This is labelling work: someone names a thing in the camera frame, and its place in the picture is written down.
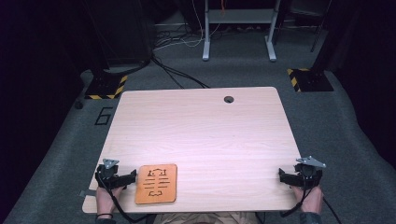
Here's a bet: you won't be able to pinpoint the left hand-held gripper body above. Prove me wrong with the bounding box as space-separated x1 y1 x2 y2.
94 158 126 190

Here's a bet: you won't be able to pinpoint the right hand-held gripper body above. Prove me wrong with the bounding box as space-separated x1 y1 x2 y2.
293 155 327 189

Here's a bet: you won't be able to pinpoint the slotted orange wooden board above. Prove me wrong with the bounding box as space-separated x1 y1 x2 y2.
134 163 178 205

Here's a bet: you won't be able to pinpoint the person's right hand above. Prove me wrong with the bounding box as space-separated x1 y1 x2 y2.
290 184 324 215

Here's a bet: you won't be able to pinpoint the person's left hand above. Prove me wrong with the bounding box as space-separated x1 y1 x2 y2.
95 185 125 217

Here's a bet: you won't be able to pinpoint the black stand with hazard tape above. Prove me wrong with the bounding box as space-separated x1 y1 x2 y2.
81 0 129 101
287 0 347 93

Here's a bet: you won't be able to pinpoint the black cabinet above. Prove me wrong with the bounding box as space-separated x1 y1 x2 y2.
98 0 157 67

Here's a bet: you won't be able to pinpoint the left hand-held gripper black cable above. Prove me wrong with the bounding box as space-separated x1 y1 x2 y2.
95 172 148 224

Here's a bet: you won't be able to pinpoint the hand-held gripper black cable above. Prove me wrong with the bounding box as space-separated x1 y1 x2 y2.
95 172 148 224
278 175 344 224

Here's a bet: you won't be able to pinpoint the right hand-held gripper black cable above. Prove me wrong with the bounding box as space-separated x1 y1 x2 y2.
278 175 344 224

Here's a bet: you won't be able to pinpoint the black floor cables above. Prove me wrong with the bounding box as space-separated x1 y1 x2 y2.
150 24 210 90

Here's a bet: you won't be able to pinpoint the white floor cable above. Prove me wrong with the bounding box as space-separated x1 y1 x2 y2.
153 0 222 50

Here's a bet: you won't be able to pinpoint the grey metal desk frame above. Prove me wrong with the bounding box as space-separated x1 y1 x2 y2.
202 0 283 63

